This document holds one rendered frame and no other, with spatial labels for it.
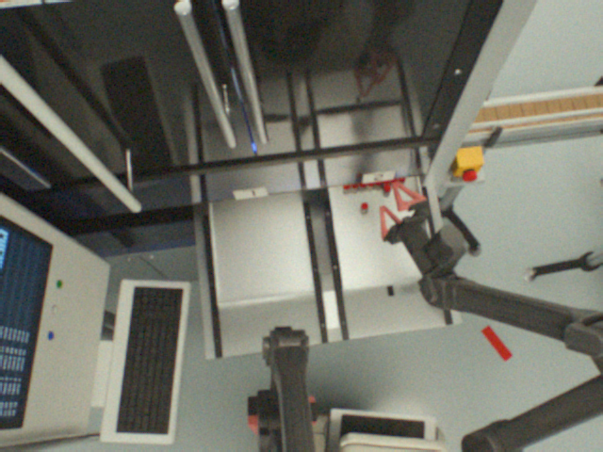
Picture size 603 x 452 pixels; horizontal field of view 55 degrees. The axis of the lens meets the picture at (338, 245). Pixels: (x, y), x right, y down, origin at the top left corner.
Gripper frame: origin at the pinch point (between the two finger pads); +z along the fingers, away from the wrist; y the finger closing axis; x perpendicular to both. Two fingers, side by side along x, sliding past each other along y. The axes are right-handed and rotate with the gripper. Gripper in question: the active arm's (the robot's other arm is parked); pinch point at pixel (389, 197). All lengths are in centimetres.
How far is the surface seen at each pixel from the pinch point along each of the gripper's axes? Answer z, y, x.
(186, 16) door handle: 9, -51, -45
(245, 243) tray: 20, 40, -23
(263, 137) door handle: 11.5, -17.7, -28.5
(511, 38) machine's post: 1.1, -43.0, 9.9
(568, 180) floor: 20, 82, 141
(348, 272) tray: -0.6, 36.4, -0.9
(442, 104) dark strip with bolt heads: 6.8, -20.2, 9.7
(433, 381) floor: -30, 118, 48
